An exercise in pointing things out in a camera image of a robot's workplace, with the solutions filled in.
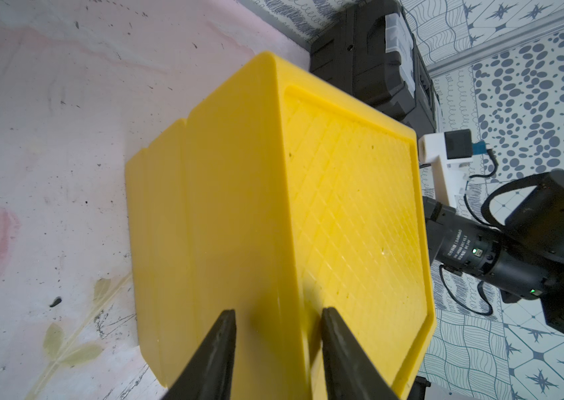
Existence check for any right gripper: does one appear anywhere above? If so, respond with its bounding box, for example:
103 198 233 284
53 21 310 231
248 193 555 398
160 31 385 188
423 170 564 334

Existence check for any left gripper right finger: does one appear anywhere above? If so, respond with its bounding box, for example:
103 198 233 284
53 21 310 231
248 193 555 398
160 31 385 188
321 308 398 400

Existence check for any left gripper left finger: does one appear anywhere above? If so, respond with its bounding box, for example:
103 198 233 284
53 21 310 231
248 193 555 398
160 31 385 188
162 309 236 400

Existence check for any yellow drawer cabinet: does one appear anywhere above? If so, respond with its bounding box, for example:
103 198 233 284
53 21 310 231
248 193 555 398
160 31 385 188
125 52 436 399

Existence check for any black toolbox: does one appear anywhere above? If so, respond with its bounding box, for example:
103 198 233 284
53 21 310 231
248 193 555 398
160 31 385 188
310 1 442 137

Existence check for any floral table mat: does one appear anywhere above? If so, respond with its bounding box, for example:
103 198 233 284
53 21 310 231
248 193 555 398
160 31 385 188
0 1 309 399

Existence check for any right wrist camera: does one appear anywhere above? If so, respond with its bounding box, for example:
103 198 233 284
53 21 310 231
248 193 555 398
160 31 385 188
418 129 488 208

